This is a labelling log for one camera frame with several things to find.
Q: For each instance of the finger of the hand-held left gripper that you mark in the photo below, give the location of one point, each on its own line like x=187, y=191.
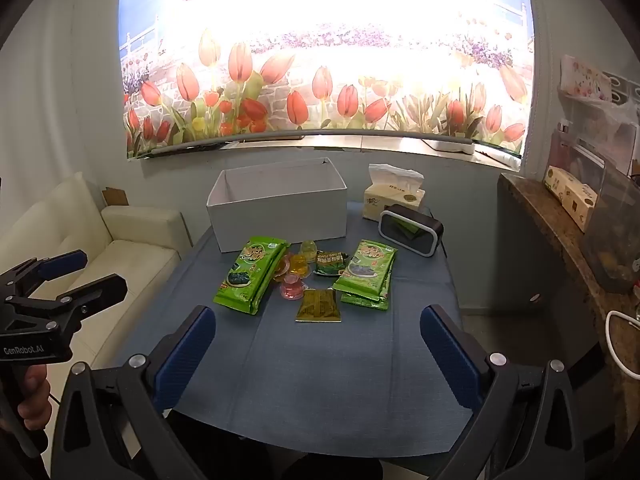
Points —
x=100, y=292
x=62, y=264

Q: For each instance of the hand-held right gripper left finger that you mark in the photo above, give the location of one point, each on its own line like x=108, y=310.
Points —
x=185, y=355

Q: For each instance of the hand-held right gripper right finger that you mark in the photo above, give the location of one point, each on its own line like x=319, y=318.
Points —
x=445, y=350

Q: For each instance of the green seaweed snack packet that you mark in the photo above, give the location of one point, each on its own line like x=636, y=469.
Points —
x=365, y=304
x=270, y=287
x=367, y=270
x=247, y=275

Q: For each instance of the olive brown snack packet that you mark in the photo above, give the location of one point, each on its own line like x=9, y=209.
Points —
x=318, y=306

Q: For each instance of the dark green small snack packet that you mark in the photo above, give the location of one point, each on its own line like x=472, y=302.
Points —
x=328, y=263

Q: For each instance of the orange jelly cup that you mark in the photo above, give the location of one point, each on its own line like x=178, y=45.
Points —
x=299, y=263

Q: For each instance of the pale yellow jelly cup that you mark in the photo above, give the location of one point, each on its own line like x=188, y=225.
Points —
x=309, y=250

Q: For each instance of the white cardboard box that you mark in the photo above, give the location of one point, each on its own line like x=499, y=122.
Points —
x=277, y=220

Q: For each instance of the person's left hand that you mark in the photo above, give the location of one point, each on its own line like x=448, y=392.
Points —
x=34, y=395

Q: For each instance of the white leather sofa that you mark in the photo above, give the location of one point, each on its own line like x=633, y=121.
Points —
x=125, y=232

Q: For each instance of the brown cardboard piece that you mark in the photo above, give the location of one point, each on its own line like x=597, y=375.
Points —
x=115, y=196

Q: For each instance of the black white digital clock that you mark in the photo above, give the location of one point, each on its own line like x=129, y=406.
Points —
x=407, y=232

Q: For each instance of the blue tablecloth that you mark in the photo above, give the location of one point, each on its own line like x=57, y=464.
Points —
x=310, y=370

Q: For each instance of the brown granite counter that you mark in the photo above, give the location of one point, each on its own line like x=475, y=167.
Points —
x=550, y=240

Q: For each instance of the beige tissue pack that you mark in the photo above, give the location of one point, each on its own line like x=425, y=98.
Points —
x=395, y=197

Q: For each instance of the beige printed carton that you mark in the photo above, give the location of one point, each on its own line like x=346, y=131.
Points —
x=570, y=195

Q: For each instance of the clear plastic container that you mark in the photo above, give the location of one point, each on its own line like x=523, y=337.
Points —
x=612, y=240

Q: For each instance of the white flat object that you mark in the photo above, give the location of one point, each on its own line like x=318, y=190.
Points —
x=450, y=146

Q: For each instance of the window sill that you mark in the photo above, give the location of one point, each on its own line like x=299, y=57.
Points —
x=370, y=141

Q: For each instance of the clear plastic bag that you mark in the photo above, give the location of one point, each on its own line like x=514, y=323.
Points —
x=617, y=125

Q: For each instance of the floral printed pouch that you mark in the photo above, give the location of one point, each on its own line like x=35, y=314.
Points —
x=585, y=77

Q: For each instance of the tulip printed roller blind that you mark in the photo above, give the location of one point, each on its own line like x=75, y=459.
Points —
x=325, y=60

